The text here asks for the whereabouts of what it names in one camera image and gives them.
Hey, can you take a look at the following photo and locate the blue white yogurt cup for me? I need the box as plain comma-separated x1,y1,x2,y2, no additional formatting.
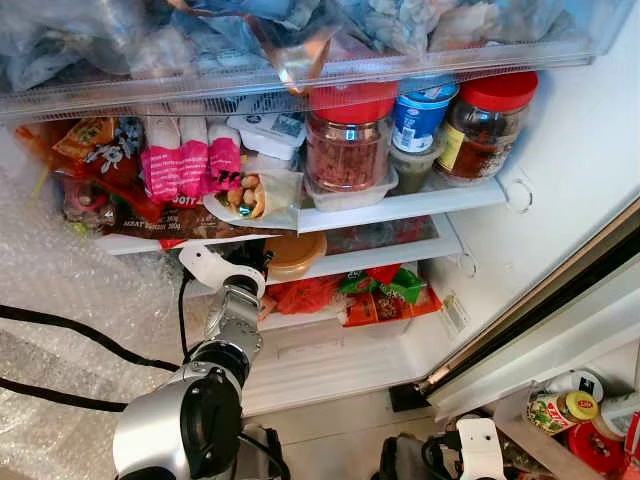
391,80,460,154

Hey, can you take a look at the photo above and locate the dark robot left leg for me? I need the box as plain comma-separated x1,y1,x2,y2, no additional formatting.
235,424,293,480

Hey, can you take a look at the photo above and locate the black white patterned packet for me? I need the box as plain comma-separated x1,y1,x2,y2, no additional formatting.
84,117,147,179

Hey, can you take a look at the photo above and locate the dark robot right leg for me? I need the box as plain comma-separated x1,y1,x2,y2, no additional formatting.
378,434,433,480

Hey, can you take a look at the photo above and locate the plastic wrapped sandwich roll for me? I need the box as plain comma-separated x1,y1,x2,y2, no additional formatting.
203,168,304,231

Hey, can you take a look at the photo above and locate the dark robot leg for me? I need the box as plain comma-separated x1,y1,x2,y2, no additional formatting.
378,434,433,480
235,424,293,480

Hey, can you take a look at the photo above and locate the clear plastic freezer drawer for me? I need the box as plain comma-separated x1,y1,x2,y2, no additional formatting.
0,0,638,123

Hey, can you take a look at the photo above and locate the green red snack packet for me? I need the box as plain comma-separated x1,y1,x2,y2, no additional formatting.
340,264,428,304

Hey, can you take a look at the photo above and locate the orange snack packet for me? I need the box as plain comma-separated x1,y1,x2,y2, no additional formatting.
52,117,117,163

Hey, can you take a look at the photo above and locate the orange noodle packet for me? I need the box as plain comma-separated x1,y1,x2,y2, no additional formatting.
342,288,443,328

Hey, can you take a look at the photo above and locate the yellow label red lid jar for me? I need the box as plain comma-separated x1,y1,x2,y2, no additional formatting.
436,71,540,187

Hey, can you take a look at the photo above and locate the white rectangular lidded box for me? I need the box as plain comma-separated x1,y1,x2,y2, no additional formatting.
227,112,308,162

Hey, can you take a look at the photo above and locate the clear plastic tub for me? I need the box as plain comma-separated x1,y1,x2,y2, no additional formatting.
300,165,401,213

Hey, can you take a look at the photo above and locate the red carton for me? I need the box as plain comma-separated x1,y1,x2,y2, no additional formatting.
622,408,640,471

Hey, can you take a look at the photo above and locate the bubble wrap sheet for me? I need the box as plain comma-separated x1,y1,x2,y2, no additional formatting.
0,165,196,476

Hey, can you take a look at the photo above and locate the dark red food packet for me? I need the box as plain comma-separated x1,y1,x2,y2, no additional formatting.
55,150,161,236

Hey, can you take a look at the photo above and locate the white crisper drawer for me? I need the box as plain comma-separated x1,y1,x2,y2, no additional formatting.
238,290,473,417

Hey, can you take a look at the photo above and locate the white fridge body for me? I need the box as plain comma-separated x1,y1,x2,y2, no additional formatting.
0,0,640,419

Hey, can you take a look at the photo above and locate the brown meat package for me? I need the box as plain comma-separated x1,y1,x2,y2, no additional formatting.
95,193,263,243

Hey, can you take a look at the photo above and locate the pink label sausage pack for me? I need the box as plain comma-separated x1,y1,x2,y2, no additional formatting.
141,117,182,203
177,117,212,198
207,121,245,193

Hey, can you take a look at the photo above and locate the yellow lid can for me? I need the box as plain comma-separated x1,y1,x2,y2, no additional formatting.
526,390,602,437

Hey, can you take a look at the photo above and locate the thick black cable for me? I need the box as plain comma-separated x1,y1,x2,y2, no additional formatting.
0,304,191,373
0,377,131,413

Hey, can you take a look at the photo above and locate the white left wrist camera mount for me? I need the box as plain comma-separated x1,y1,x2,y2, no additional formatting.
178,243,267,299

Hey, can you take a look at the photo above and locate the white fridge shelf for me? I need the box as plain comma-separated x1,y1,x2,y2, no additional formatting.
95,175,508,257
290,214,464,287

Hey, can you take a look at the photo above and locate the red round lid container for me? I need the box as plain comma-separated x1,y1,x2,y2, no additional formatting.
567,420,628,477

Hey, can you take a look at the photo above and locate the wide red lid jar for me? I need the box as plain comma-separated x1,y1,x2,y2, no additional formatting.
304,82,399,194

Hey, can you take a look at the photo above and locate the clear fridge door bin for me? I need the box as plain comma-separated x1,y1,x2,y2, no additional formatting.
493,385,640,480

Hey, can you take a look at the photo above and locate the jar with green contents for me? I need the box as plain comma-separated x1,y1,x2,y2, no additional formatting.
388,140,448,196

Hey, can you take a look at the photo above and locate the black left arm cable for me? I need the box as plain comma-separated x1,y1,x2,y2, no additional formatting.
177,275,193,356

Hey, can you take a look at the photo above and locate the red mesh bag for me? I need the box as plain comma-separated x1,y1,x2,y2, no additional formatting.
266,275,343,317

